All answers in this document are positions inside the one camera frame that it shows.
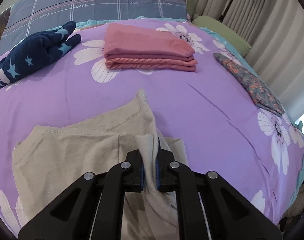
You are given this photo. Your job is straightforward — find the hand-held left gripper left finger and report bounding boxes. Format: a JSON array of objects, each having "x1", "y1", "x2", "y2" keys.
[{"x1": 18, "y1": 149, "x2": 145, "y2": 240}]

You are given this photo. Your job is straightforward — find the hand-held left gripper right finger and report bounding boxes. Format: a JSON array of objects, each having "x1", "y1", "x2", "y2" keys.
[{"x1": 154, "y1": 137, "x2": 283, "y2": 240}]

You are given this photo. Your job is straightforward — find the beige garment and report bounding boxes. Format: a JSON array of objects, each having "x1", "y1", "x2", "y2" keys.
[{"x1": 11, "y1": 88, "x2": 188, "y2": 240}]

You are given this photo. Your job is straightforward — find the purple floral blanket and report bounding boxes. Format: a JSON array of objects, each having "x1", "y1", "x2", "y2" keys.
[{"x1": 0, "y1": 16, "x2": 304, "y2": 238}]

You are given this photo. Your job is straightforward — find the coral ribbed folded cloth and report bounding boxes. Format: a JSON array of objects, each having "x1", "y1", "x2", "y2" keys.
[{"x1": 105, "y1": 57, "x2": 198, "y2": 73}]

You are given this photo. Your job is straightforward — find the small-flower patterned cloth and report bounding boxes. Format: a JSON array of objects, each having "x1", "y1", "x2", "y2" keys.
[{"x1": 213, "y1": 52, "x2": 285, "y2": 117}]

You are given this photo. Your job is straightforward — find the pink folded cloth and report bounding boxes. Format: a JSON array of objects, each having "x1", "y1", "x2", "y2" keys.
[{"x1": 103, "y1": 23, "x2": 195, "y2": 62}]

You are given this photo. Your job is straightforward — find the green pillow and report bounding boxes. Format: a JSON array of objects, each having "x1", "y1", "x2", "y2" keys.
[{"x1": 192, "y1": 15, "x2": 252, "y2": 58}]

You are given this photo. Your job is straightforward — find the navy star-print cloth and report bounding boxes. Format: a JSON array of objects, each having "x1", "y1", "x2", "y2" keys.
[{"x1": 0, "y1": 21, "x2": 82, "y2": 88}]

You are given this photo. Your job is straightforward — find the blue plaid pillow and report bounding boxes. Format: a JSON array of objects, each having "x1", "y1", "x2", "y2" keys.
[{"x1": 0, "y1": 0, "x2": 188, "y2": 58}]

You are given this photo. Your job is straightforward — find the beige curtain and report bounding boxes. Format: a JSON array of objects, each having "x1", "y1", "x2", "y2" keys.
[{"x1": 184, "y1": 0, "x2": 304, "y2": 128}]

